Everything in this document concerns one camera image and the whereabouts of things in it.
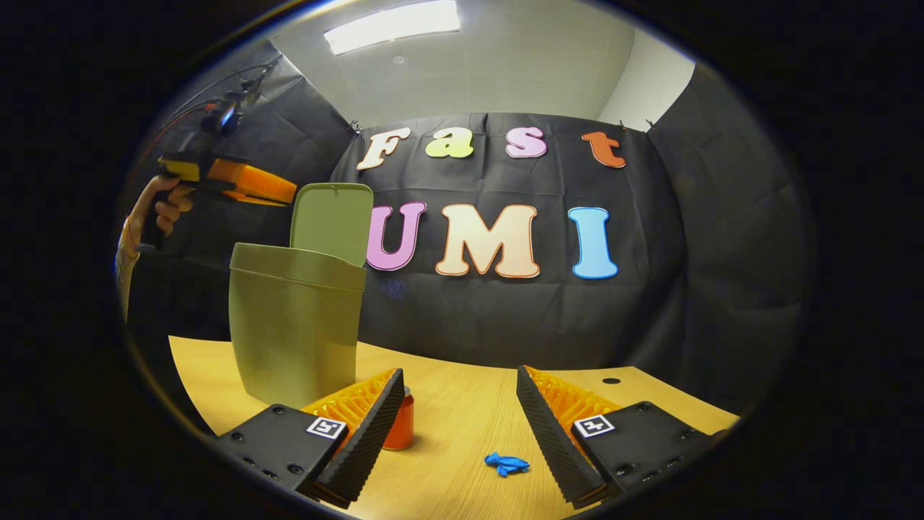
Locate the black backdrop cloth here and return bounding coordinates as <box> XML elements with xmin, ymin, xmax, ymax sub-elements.
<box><xmin>119</xmin><ymin>40</ymin><xmax>816</xmax><ymax>412</ymax></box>

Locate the wooden desktop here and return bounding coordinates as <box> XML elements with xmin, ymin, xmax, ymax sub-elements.
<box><xmin>168</xmin><ymin>336</ymin><xmax>741</xmax><ymax>520</ymax></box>

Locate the green desktop garbage bin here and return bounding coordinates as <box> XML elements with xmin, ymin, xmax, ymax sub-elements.
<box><xmin>229</xmin><ymin>182</ymin><xmax>375</xmax><ymax>409</ymax></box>

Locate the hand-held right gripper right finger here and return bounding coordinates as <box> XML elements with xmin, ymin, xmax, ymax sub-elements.
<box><xmin>516</xmin><ymin>365</ymin><xmax>723</xmax><ymax>506</ymax></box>

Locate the ceiling light panel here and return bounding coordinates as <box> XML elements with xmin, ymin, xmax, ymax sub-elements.
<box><xmin>323</xmin><ymin>0</ymin><xmax>461</xmax><ymax>56</ymax></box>

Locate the red pop can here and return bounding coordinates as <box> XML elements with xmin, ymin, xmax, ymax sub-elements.
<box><xmin>383</xmin><ymin>386</ymin><xmax>415</xmax><ymax>451</ymax></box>

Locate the blue paper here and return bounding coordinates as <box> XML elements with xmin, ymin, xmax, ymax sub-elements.
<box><xmin>484</xmin><ymin>452</ymin><xmax>531</xmax><ymax>477</ymax></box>

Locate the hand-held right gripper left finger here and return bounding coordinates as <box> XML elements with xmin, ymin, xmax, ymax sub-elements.
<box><xmin>217</xmin><ymin>367</ymin><xmax>406</xmax><ymax>510</ymax></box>

